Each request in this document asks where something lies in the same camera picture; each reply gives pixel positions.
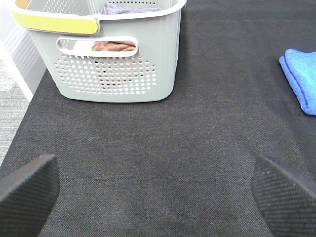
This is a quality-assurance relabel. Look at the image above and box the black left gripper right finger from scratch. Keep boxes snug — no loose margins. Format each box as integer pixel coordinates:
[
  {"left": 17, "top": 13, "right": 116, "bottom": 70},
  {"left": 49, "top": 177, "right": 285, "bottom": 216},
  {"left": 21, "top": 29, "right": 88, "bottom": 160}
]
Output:
[{"left": 251, "top": 155, "right": 316, "bottom": 237}]

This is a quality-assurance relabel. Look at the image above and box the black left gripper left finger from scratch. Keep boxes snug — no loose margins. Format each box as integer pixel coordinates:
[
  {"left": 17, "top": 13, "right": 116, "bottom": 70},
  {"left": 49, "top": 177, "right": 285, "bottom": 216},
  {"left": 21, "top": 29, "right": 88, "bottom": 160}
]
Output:
[{"left": 0, "top": 154, "right": 60, "bottom": 237}]

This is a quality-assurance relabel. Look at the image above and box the blue microfibre towel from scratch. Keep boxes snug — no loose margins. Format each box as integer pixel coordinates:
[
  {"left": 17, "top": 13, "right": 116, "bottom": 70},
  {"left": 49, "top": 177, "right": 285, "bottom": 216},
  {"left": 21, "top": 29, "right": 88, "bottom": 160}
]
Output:
[{"left": 279, "top": 49, "right": 316, "bottom": 116}]

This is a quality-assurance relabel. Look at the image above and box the black table mat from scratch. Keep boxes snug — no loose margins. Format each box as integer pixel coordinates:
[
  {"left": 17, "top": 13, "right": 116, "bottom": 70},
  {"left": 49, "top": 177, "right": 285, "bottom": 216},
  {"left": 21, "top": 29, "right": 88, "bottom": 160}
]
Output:
[{"left": 0, "top": 0, "right": 316, "bottom": 237}]

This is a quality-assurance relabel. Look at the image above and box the grey perforated laundry basket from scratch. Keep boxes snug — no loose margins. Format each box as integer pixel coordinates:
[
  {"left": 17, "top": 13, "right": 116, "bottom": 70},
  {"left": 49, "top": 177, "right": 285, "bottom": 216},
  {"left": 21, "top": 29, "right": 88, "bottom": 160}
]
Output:
[{"left": 11, "top": 0, "right": 186, "bottom": 103}]

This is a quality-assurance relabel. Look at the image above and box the brown towel in basket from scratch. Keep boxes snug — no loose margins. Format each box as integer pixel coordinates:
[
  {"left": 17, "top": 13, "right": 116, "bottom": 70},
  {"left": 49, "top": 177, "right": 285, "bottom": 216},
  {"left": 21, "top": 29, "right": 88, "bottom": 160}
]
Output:
[{"left": 92, "top": 41, "right": 136, "bottom": 51}]

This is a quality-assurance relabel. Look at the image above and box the grey-purple towel in basket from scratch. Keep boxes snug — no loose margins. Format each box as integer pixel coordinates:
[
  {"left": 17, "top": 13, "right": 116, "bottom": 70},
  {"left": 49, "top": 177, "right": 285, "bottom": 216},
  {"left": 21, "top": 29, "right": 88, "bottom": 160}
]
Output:
[{"left": 101, "top": 3, "right": 162, "bottom": 15}]

